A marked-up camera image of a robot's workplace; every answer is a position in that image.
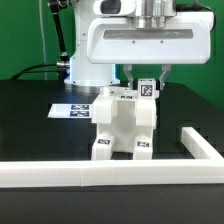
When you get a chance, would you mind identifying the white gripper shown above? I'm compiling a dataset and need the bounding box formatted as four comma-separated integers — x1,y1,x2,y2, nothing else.
87,0,214,90

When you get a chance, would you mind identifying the white tagged nut cube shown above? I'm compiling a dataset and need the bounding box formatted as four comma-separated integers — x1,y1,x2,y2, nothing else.
137,79,158,99

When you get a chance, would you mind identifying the white chair seat part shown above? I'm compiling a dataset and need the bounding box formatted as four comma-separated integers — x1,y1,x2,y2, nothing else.
97,100,156,154

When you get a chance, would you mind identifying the white chair back part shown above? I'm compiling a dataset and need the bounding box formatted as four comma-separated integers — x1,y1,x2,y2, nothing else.
92,84,157,128

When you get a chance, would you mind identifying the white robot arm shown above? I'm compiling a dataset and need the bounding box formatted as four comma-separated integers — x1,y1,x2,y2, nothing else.
68,0,216,91

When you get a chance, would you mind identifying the white base tag sheet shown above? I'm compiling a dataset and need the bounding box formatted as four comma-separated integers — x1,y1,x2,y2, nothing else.
48,104,92,119

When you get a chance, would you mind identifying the white U-shaped obstacle fence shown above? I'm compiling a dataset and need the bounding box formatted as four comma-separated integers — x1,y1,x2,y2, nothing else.
0,127,224,188

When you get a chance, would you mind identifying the black cable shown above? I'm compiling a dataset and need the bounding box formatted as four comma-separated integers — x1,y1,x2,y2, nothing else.
11,63,71,80

